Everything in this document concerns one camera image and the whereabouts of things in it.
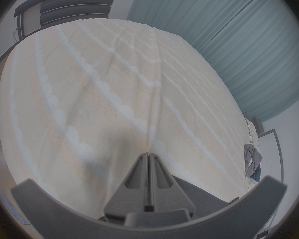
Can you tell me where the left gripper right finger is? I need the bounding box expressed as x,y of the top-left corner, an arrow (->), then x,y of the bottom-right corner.
149,153 -> 195,215

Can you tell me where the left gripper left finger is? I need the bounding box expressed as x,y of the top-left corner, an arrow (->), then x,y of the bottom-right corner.
104,153 -> 149,215

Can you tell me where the black T-shirt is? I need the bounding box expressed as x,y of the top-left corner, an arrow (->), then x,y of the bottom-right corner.
173,174 -> 231,213

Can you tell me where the bed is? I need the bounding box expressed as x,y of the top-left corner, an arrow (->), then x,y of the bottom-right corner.
0,19 -> 284,220

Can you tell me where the grey garment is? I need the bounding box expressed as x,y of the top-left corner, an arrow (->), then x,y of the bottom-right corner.
243,143 -> 263,178

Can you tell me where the dark blue garment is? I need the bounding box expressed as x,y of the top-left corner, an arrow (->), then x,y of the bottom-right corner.
250,167 -> 261,182

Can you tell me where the white printed pillow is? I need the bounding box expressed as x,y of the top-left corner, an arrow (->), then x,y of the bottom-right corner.
244,118 -> 261,146

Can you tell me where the grey bedside table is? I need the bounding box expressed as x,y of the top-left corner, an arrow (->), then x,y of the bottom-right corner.
243,112 -> 264,134

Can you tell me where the blue-green curtain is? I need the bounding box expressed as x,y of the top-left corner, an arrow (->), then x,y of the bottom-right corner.
127,0 -> 269,53
198,0 -> 299,122

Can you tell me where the black chest of drawers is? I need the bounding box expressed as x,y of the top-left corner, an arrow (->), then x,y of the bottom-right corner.
40,0 -> 114,30

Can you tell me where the black dressing table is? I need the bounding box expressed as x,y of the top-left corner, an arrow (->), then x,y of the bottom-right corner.
14,0 -> 81,40

